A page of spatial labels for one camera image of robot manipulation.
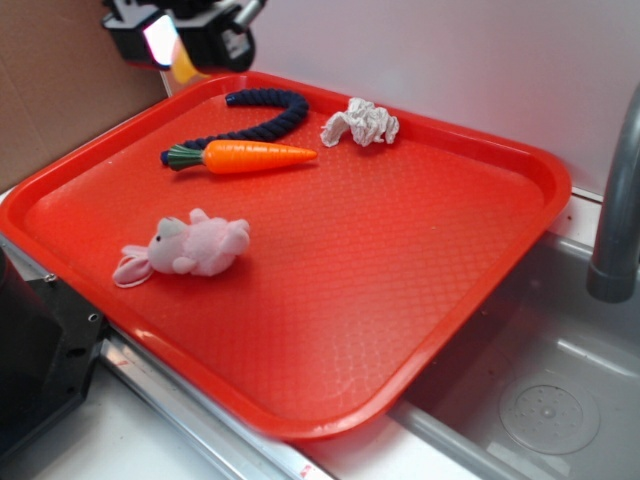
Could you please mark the crumpled white paper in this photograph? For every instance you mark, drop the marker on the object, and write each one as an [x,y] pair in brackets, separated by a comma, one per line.
[366,122]

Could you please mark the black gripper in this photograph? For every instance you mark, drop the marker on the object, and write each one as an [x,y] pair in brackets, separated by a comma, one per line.
[213,35]

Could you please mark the grey toy sink basin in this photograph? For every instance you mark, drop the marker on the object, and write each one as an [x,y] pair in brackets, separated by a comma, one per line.
[542,381]

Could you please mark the yellow rubber duck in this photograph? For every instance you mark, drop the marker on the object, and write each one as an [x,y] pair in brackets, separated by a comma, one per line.
[182,69]

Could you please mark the orange toy carrot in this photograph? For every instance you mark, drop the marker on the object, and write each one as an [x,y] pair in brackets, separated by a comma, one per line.
[237,156]

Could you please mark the pink plush bunny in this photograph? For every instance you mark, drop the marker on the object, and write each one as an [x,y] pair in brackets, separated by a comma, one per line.
[204,246]

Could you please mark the brown cardboard panel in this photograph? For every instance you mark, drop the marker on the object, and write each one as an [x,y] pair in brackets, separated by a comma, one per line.
[63,83]

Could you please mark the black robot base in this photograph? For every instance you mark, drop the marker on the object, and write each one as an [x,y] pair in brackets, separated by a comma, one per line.
[50,339]

